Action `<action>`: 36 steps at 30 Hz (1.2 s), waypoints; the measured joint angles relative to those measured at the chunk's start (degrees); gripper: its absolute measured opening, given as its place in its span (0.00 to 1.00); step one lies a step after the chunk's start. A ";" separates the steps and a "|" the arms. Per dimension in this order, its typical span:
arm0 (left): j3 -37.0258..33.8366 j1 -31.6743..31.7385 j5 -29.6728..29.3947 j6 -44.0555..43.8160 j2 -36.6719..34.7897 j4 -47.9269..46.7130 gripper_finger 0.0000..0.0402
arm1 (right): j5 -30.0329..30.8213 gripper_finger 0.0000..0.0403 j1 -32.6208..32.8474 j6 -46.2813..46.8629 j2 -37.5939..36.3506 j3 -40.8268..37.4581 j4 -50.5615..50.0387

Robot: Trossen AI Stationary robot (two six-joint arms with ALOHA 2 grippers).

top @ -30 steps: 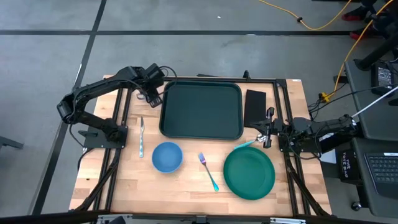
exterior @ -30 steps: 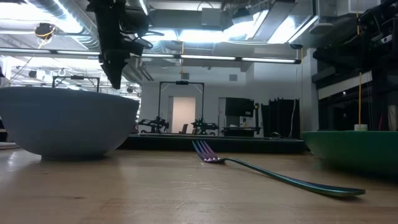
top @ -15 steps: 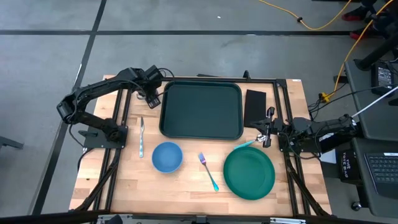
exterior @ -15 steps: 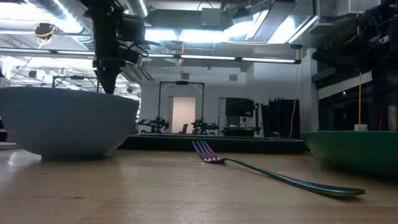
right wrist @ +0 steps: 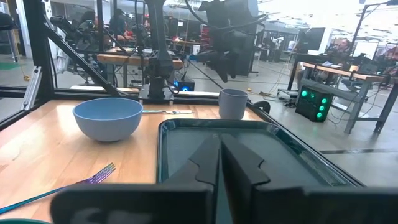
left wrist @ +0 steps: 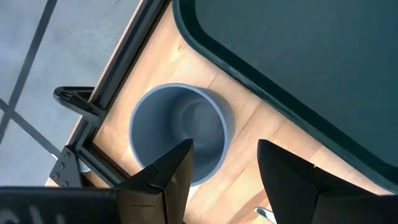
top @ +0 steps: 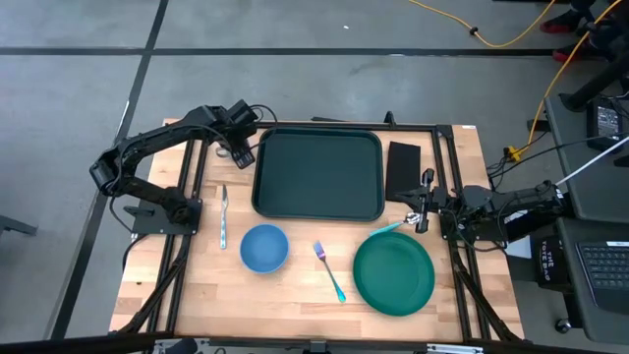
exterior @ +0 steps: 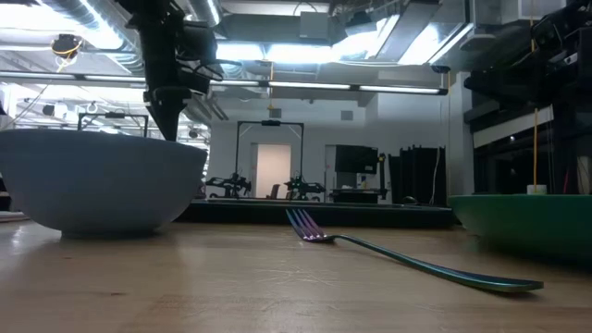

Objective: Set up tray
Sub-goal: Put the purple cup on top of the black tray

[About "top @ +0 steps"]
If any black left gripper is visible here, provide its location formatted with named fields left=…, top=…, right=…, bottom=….
left=215, top=122, right=257, bottom=171

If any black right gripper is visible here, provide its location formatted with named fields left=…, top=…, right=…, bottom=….
left=394, top=169, right=461, bottom=234

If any spoon with teal handle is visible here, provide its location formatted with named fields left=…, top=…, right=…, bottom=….
left=369, top=210, right=425, bottom=238

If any black napkin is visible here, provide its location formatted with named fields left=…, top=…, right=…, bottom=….
left=384, top=141, right=423, bottom=203

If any knife with teal patterned handle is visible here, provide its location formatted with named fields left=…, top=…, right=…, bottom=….
left=219, top=184, right=230, bottom=251

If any green round plate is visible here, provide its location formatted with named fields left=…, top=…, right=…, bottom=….
left=352, top=230, right=436, bottom=318

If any blue bowl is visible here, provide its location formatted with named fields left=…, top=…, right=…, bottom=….
left=239, top=223, right=291, bottom=274

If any dark green plastic tray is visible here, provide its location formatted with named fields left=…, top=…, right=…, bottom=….
left=251, top=126, right=385, bottom=222

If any white paper sheet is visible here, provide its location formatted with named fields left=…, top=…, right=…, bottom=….
left=504, top=234, right=533, bottom=261

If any iridescent metal fork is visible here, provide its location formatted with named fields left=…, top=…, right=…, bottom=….
left=313, top=240, right=347, bottom=304

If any black tote bag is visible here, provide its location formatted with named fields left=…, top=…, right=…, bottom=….
left=530, top=234, right=574, bottom=290

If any grey side desk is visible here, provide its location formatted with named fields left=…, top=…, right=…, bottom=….
left=543, top=92, right=629, bottom=345

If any black laptop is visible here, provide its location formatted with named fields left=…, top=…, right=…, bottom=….
left=574, top=239, right=629, bottom=316

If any black power adapter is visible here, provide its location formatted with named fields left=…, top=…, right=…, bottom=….
left=586, top=96, right=626, bottom=154

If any black stand leg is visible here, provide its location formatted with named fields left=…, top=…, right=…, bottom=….
left=559, top=53, right=629, bottom=113

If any grey furniture foot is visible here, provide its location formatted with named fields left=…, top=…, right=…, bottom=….
left=0, top=214, right=39, bottom=238

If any person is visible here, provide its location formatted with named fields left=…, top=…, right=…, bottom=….
left=539, top=0, right=629, bottom=65

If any black metal crossbar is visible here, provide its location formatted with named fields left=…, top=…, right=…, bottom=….
left=0, top=331, right=629, bottom=354

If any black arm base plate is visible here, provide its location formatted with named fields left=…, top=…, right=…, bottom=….
left=131, top=198, right=203, bottom=236
left=438, top=210, right=508, bottom=243

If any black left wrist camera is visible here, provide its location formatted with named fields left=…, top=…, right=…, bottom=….
left=224, top=98, right=260, bottom=128

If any black aluminium table frame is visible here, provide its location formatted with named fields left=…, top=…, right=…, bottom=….
left=117, top=110, right=525, bottom=345

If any yellow floor cable with plug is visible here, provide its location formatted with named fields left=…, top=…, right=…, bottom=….
left=504, top=0, right=624, bottom=163

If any white cable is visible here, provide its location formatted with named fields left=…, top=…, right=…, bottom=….
left=554, top=136, right=629, bottom=187

